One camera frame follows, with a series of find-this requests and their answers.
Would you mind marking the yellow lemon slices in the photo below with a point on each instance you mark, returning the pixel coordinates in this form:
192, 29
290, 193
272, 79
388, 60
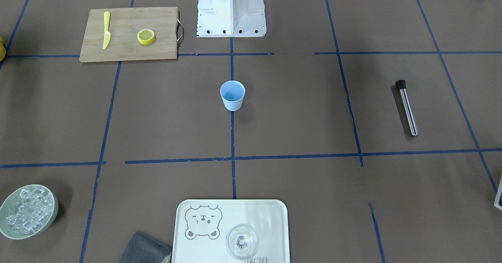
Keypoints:
146, 36

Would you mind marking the steel muddler black cap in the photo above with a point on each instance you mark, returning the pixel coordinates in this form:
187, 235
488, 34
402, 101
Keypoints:
411, 122

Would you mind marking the green bowl of ice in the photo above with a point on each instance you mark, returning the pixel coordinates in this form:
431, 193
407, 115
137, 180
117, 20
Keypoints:
28, 211

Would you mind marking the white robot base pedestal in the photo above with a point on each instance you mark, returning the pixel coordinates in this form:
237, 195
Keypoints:
231, 19

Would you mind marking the light blue cup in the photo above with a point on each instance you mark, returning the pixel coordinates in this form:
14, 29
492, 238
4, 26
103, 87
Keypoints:
232, 94

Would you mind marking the grey folded cloth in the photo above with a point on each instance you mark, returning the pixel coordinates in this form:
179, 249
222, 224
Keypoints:
143, 249

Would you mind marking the white bear tray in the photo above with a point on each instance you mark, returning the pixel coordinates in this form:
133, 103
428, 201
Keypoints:
202, 226

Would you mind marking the yellow plastic knife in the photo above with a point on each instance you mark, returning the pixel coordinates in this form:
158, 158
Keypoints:
107, 33

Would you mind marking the wooden cutting board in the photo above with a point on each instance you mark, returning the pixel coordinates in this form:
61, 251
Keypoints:
124, 26

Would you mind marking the yellow lemon by edge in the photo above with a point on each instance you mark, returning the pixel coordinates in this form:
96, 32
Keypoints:
3, 50

